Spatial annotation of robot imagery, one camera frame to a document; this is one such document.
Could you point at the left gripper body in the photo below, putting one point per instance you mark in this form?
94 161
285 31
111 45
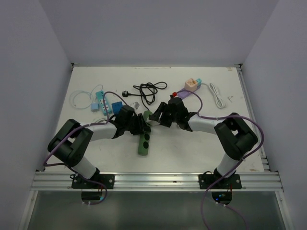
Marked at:
135 125

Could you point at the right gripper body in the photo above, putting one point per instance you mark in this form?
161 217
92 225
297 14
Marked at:
174 117

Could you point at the blue cube socket adapter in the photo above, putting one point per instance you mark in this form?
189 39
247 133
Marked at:
116 107

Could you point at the purple power strip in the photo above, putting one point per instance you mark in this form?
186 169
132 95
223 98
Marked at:
183 94

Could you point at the green power strip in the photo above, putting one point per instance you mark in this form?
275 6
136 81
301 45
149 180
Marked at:
144 140

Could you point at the pink cube adapter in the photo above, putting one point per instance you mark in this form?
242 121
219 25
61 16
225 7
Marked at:
191 85

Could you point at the light blue USB charger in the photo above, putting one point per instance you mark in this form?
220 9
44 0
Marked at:
94 107

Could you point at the teal power strip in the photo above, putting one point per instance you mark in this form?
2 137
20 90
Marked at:
103 102

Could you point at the teal small plug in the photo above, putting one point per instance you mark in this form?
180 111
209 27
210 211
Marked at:
199 82

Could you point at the white Honor charger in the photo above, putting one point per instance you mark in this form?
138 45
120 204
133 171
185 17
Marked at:
152 123

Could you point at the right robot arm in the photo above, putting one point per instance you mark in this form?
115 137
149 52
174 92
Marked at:
235 136

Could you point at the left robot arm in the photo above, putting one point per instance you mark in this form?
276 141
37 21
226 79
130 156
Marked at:
70 143

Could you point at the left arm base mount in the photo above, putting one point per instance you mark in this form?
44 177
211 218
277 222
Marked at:
106 179

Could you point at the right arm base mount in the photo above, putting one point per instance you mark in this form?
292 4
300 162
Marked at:
207 178

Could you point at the aluminium front rail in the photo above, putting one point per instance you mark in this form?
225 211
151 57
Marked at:
159 182

